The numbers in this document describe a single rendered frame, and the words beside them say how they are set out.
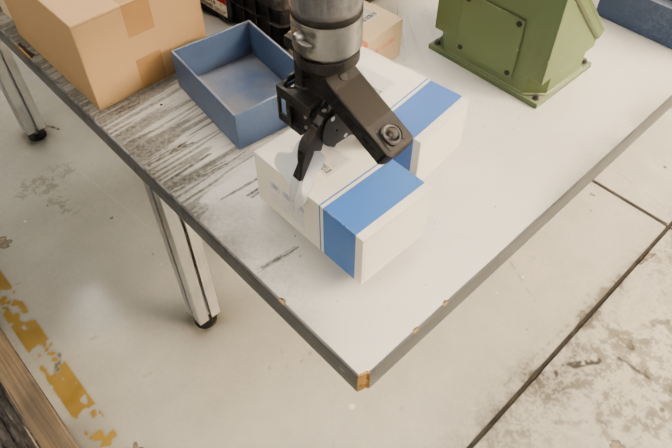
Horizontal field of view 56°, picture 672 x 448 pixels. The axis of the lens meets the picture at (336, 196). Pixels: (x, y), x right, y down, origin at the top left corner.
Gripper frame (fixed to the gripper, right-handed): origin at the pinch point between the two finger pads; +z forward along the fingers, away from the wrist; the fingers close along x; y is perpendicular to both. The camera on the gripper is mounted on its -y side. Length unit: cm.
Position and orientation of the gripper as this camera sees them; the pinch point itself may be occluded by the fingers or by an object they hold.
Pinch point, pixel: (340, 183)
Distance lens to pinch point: 80.5
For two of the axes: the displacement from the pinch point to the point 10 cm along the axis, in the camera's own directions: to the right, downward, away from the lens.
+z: 0.1, 6.7, 7.5
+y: -6.9, -5.4, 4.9
